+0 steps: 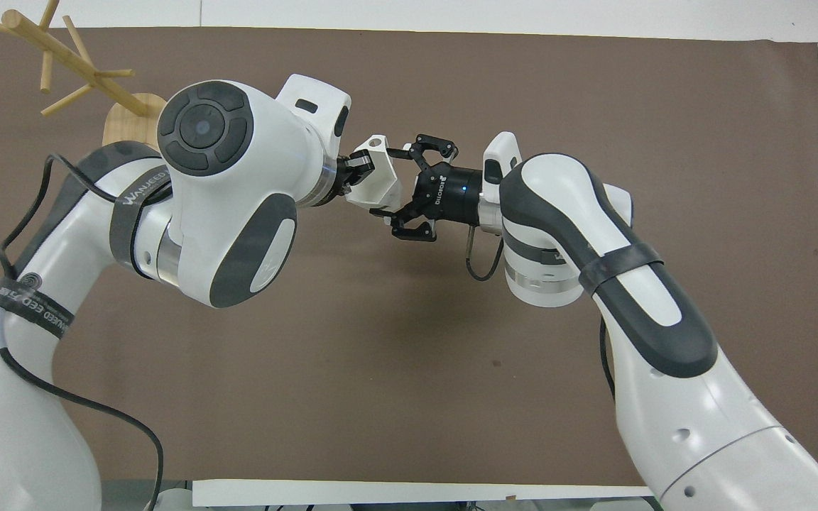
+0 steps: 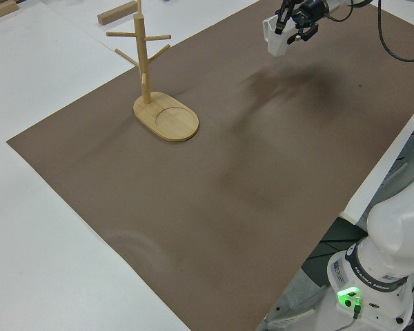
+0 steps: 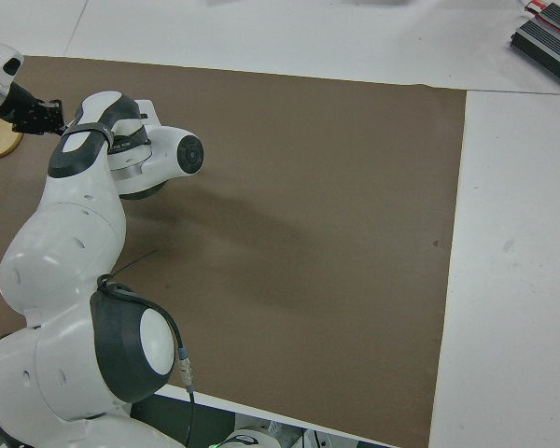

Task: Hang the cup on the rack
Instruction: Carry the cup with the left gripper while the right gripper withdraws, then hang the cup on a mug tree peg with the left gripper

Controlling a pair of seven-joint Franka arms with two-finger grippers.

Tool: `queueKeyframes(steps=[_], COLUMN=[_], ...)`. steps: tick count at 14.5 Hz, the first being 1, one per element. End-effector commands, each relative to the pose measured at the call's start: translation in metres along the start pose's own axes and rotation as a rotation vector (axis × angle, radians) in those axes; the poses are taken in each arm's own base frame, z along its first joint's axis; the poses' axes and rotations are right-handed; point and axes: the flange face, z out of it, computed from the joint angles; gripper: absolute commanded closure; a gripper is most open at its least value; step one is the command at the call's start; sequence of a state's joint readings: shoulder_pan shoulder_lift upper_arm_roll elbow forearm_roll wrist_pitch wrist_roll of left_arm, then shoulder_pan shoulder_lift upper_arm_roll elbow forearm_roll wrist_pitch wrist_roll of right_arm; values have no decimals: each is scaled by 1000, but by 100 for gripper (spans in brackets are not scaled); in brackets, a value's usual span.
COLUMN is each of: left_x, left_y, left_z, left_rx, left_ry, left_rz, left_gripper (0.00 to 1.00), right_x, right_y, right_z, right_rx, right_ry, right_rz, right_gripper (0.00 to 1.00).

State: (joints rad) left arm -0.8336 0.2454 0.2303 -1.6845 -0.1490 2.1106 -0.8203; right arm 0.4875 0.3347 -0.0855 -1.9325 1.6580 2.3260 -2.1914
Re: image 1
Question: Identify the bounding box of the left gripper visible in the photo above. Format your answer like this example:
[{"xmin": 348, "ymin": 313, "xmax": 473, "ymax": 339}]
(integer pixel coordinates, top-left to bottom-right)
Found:
[{"xmin": 337, "ymin": 151, "xmax": 377, "ymax": 199}]

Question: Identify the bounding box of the wooden cup rack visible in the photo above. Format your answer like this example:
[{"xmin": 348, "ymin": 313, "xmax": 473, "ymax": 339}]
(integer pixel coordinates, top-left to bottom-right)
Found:
[{"xmin": 0, "ymin": 0, "xmax": 169, "ymax": 154}]

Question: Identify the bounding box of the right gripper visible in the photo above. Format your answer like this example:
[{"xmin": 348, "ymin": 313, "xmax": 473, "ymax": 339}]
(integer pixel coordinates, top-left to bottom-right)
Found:
[{"xmin": 369, "ymin": 133, "xmax": 485, "ymax": 244}]

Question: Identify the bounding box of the white angular cup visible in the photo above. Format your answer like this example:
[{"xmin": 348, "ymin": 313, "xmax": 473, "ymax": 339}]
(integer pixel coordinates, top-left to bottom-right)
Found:
[{"xmin": 344, "ymin": 133, "xmax": 404, "ymax": 214}]

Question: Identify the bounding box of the black cable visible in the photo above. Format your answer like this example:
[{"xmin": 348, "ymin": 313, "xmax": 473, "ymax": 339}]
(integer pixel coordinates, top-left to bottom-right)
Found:
[
  {"xmin": 0, "ymin": 153, "xmax": 166, "ymax": 511},
  {"xmin": 464, "ymin": 224, "xmax": 506, "ymax": 282},
  {"xmin": 598, "ymin": 318, "xmax": 617, "ymax": 400}
]

